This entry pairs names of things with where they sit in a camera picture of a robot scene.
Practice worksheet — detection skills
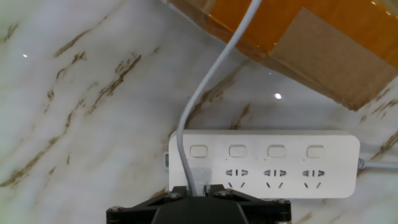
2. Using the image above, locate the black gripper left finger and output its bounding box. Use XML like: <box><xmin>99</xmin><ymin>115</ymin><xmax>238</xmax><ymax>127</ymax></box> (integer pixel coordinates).
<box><xmin>106</xmin><ymin>185</ymin><xmax>190</xmax><ymax>224</ymax></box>

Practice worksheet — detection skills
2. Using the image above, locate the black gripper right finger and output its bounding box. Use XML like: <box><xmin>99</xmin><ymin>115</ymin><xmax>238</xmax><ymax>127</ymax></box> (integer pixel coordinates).
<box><xmin>204</xmin><ymin>184</ymin><xmax>292</xmax><ymax>224</ymax></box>

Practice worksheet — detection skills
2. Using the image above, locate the thin white cable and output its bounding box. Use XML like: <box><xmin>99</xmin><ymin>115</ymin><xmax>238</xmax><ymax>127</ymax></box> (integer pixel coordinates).
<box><xmin>176</xmin><ymin>0</ymin><xmax>264</xmax><ymax>197</ymax></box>

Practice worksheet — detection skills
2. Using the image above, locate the white four-socket power strip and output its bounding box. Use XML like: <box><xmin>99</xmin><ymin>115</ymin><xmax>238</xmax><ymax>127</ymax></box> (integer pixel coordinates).
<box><xmin>164</xmin><ymin>129</ymin><xmax>361</xmax><ymax>200</ymax></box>

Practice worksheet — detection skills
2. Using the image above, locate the marble pattern table mat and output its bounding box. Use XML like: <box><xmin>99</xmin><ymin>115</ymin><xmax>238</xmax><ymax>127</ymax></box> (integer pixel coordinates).
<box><xmin>0</xmin><ymin>0</ymin><xmax>398</xmax><ymax>224</ymax></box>

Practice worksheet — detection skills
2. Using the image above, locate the cardboard box with orange tape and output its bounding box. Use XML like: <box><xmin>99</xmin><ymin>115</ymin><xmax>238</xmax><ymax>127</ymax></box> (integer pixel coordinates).
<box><xmin>161</xmin><ymin>0</ymin><xmax>398</xmax><ymax>112</ymax></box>

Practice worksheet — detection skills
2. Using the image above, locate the grey power strip cable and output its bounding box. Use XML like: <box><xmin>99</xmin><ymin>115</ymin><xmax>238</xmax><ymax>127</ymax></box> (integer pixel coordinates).
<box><xmin>357</xmin><ymin>157</ymin><xmax>398</xmax><ymax>170</ymax></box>

